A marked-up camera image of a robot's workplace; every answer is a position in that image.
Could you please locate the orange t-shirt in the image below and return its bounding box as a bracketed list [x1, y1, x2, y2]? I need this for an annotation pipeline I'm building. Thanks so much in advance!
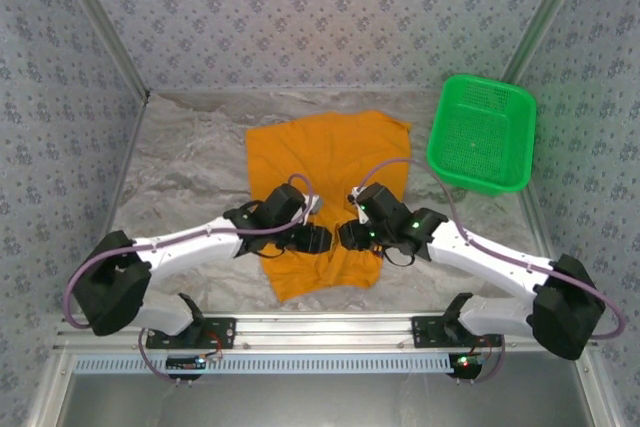
[245, 110, 413, 303]

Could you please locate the green plastic basket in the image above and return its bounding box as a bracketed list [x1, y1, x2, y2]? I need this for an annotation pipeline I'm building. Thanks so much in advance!
[425, 74, 538, 195]

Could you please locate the small circuit board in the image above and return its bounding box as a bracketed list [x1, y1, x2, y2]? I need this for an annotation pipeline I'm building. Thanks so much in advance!
[166, 355, 207, 373]
[448, 354, 484, 377]

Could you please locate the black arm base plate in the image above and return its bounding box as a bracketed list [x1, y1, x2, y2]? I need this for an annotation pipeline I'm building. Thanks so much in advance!
[410, 315, 504, 349]
[145, 317, 237, 350]

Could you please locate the aluminium mounting rail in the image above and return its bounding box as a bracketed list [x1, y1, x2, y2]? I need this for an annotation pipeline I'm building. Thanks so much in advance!
[53, 311, 599, 351]

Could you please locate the white slotted cable duct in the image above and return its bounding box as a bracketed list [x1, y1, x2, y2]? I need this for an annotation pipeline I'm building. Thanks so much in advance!
[73, 352, 451, 376]

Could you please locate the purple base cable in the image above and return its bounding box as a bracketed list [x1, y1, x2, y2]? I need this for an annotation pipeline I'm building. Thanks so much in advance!
[134, 326, 182, 386]
[472, 336, 509, 384]

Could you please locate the aluminium corner post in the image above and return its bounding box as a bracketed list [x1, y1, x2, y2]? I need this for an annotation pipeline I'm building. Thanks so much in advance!
[501, 0, 596, 86]
[49, 0, 152, 104]

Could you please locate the aluminium frame leg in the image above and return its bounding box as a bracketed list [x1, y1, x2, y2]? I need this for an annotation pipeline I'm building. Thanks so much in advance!
[24, 351, 76, 427]
[574, 356, 621, 427]

